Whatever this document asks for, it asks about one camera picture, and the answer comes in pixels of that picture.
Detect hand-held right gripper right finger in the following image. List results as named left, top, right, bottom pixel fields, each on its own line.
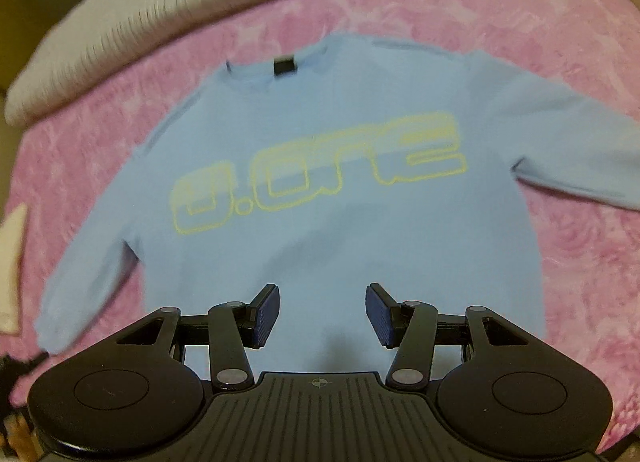
left=365, top=283, right=529, bottom=390

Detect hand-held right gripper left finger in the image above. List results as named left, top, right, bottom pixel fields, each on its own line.
left=116, top=283, right=281, bottom=391

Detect light blue sweatshirt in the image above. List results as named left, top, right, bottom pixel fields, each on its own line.
left=35, top=34, right=640, bottom=378

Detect person's left hand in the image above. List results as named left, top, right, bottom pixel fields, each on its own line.
left=3, top=414, right=34, bottom=453

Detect grey striped quilt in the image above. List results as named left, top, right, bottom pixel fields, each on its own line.
left=5, top=0, right=507, bottom=129

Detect pink floral blanket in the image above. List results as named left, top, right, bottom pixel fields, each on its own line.
left=0, top=0, right=640, bottom=449

